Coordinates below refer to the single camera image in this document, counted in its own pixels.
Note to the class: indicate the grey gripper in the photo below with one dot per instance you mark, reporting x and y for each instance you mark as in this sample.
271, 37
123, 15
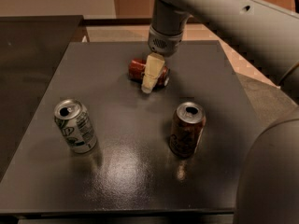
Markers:
164, 43

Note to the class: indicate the red coke can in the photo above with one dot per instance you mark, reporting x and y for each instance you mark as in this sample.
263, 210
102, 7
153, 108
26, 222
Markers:
136, 71

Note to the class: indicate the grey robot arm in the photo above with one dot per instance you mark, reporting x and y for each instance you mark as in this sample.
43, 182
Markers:
267, 36

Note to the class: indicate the brown orange soda can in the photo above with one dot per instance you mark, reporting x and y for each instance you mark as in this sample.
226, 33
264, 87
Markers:
188, 123

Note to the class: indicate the white green soda can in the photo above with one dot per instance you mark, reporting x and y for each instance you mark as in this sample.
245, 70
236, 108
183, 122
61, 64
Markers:
72, 119

